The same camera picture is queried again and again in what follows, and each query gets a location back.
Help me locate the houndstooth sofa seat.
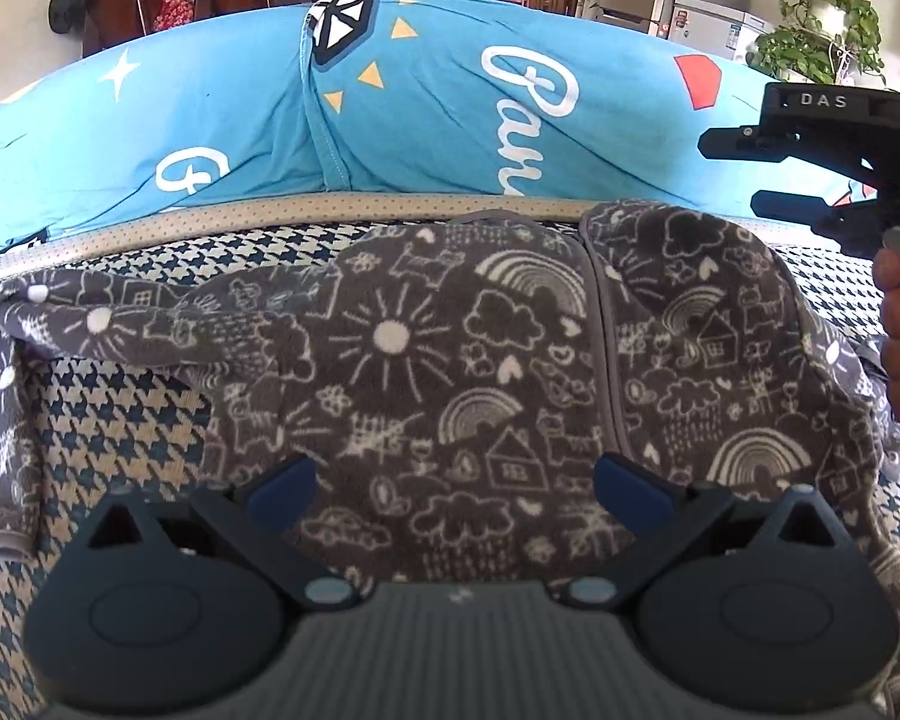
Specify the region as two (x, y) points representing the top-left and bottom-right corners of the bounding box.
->
(0, 195), (900, 720)

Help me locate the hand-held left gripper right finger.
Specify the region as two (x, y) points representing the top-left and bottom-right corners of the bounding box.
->
(559, 452), (833, 611)

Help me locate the small white freezer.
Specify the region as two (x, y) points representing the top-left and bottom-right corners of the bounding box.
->
(664, 0), (773, 65)

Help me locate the red floral cushion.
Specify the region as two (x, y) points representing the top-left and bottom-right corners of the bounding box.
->
(154, 0), (196, 31)

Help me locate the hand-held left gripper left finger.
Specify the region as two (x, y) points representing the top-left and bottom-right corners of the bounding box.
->
(82, 454), (365, 612)

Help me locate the potted pothos plant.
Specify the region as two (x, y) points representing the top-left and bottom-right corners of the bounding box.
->
(746, 0), (886, 87)

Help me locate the grey doodle-print fleece jacket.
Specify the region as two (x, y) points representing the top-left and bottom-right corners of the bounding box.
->
(0, 199), (900, 720)

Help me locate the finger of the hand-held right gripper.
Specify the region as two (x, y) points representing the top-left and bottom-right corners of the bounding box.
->
(750, 191), (852, 235)
(699, 126), (803, 164)

